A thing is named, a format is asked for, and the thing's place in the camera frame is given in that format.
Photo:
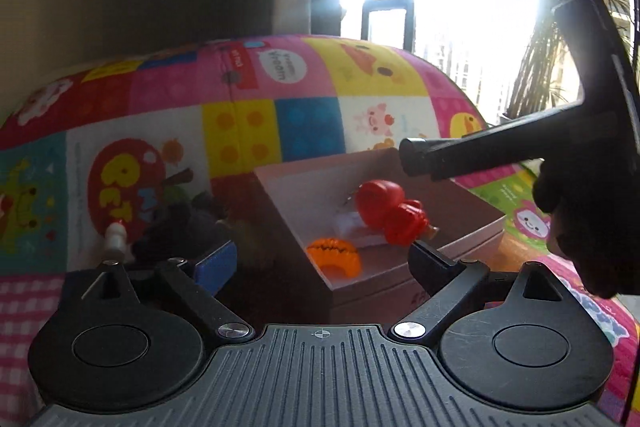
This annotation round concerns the black metal frame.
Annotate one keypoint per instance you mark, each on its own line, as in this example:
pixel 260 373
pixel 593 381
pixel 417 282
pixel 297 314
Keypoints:
pixel 363 22

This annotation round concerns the white toy bottle red cap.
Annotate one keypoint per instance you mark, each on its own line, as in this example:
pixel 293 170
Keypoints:
pixel 116 242

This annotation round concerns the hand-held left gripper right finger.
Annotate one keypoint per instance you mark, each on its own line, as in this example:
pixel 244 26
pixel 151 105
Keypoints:
pixel 425 258

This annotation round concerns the black plush toy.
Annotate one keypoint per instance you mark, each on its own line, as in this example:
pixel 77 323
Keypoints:
pixel 175 227

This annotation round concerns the orange pumpkin toy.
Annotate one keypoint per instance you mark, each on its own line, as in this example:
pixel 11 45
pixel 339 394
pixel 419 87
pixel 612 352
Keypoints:
pixel 335 254

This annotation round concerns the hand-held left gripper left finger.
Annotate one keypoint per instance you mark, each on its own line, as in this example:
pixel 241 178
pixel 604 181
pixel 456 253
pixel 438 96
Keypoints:
pixel 220 262

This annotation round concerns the pink cardboard box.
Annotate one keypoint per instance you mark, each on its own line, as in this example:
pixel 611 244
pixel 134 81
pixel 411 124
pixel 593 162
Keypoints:
pixel 300 202

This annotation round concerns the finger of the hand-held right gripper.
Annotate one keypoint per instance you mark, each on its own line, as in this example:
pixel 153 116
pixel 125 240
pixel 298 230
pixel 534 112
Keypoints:
pixel 500 142

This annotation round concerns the person's right hand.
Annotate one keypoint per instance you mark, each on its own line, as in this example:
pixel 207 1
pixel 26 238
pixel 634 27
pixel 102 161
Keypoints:
pixel 595 227

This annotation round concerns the colourful cartoon play mat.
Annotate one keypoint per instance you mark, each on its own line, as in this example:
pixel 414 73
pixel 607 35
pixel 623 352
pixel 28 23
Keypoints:
pixel 150 107

